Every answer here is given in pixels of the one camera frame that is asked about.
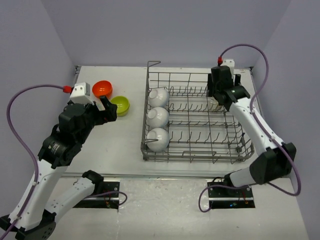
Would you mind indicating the white bowl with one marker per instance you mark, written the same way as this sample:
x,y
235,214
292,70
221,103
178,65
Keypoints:
x,y
158,97
157,117
157,139

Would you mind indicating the lime green bowl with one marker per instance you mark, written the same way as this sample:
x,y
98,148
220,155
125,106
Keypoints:
x,y
120,100
122,110

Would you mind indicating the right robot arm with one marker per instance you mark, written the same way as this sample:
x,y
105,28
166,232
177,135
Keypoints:
x,y
274,155

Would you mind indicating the beige blue patterned bowl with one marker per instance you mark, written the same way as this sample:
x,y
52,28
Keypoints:
x,y
99,105

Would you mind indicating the orange bowl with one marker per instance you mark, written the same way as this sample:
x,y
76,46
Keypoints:
x,y
103,92
102,83

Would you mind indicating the floral patterned bowl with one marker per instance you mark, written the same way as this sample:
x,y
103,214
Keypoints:
x,y
213,105

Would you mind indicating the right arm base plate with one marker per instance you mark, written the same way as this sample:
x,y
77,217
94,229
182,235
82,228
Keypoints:
x,y
222,198

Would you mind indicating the white bowl front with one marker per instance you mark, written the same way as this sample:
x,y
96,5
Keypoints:
x,y
157,139

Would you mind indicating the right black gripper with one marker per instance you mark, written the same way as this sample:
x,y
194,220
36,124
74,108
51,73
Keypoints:
x,y
211,86

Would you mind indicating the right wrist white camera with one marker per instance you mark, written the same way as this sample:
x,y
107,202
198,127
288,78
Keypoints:
x,y
229,63

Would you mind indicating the grey wire dish rack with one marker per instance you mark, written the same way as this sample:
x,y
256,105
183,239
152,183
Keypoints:
x,y
196,134

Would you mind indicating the white bowl rear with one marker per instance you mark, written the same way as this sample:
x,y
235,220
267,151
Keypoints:
x,y
158,97

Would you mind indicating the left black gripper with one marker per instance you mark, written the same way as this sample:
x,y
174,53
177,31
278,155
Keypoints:
x,y
109,114

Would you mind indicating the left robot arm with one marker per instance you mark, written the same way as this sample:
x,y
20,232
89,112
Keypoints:
x,y
35,217

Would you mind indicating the white bowl middle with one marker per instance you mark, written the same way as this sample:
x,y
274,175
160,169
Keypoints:
x,y
157,117

